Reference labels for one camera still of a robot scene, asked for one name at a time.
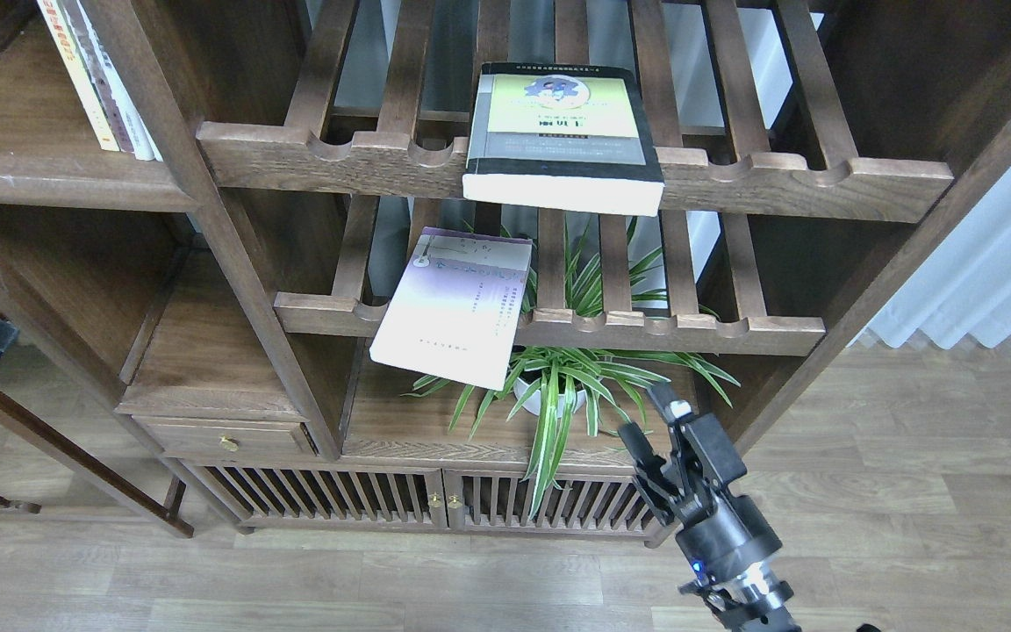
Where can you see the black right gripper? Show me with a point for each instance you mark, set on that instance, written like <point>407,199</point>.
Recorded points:
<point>703,460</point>

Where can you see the green and black thick book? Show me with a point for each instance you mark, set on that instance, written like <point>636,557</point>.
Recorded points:
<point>567,137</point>

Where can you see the colourful 300 paperback book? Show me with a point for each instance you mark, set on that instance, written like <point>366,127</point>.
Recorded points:
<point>110,139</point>

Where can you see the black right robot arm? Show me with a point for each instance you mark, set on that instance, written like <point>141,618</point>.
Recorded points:
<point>726,540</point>

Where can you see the spider plant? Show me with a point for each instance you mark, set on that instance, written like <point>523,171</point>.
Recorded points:
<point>593,369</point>

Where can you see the white plant pot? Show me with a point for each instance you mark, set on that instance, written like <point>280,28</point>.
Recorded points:
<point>533,402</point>

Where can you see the wooden furniture at left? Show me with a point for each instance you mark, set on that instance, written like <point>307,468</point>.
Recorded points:
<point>45,476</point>

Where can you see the lavender white paperback book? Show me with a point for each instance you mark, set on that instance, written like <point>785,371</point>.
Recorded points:
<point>456,308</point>

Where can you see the brass drawer knob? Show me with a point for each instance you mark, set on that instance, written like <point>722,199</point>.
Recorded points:
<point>228,444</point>

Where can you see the white upright book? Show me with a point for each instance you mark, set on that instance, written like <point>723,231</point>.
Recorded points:
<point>155,154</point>
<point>111,88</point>

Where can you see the dark wooden bookshelf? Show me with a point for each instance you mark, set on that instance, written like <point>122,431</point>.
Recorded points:
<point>814,153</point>

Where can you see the white curtain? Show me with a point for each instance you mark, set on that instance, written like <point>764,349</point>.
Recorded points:
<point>963,290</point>

